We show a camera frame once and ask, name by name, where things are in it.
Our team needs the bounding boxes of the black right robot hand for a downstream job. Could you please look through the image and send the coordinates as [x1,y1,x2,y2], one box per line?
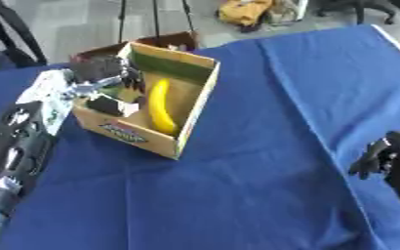
[346,130,400,181]

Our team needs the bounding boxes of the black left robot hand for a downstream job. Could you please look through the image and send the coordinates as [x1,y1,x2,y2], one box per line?
[66,55,147,118]

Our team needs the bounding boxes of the tan cardboard box green inside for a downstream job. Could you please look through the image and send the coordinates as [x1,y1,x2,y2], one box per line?
[68,31,222,161]

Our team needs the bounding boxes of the yellow toy banana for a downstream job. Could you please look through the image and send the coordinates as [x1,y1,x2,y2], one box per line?
[145,77,181,136]

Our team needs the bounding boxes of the black tripod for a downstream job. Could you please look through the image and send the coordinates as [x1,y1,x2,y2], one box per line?
[116,0,197,44]

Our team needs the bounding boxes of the black stand legs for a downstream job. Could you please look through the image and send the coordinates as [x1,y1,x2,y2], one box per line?
[0,0,50,67]

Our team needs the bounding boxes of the black office chair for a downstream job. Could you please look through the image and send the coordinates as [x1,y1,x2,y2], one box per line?
[314,0,400,25]

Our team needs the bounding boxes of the yellow bag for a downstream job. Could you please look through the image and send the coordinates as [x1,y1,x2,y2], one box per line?
[215,0,275,33]

